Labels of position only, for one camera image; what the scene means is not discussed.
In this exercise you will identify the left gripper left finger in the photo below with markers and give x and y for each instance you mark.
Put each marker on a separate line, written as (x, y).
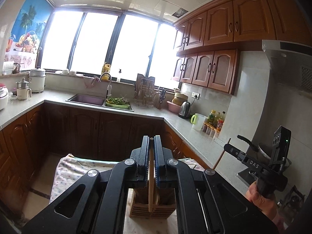
(96, 202)

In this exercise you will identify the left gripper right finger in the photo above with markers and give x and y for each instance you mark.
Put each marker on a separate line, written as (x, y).
(205, 201)

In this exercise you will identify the long wooden chopstick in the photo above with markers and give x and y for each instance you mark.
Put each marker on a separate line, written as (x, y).
(151, 176)

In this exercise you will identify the person's right hand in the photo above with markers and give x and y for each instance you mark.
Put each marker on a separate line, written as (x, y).
(267, 206)

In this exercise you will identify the black pan on stove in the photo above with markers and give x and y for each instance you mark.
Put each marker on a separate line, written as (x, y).
(263, 152)

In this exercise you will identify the wooden utensil holder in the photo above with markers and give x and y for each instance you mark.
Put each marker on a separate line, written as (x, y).
(162, 207)

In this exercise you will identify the condiment bottle rack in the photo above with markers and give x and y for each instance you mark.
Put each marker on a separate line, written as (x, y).
(213, 123)

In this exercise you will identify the steel electric kettle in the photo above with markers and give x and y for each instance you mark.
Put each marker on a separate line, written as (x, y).
(184, 111)

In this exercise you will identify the pink basin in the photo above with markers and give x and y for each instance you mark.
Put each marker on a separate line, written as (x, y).
(174, 108)

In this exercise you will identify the green vegetable basket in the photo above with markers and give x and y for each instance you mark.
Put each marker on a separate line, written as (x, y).
(118, 103)

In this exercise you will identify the steel range hood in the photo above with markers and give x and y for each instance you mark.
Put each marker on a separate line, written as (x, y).
(290, 64)

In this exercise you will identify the dish drying rack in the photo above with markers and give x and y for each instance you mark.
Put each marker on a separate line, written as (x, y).
(147, 94)

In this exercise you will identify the small white electric pot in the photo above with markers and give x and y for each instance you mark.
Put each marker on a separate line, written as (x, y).
(23, 90)

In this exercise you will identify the white steamer pot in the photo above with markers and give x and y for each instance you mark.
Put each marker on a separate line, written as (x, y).
(37, 80)

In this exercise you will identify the white red rice cooker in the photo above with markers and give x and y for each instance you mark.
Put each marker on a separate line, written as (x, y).
(4, 94)

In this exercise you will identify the tropical fruit poster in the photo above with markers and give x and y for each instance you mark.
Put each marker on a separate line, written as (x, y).
(26, 34)

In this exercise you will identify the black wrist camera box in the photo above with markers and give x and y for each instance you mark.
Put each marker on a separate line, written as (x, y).
(280, 149)

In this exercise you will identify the white jug green handle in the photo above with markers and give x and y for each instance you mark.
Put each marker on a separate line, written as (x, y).
(197, 121)

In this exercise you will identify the upper wooden wall cabinets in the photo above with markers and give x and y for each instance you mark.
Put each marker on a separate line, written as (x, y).
(210, 38)

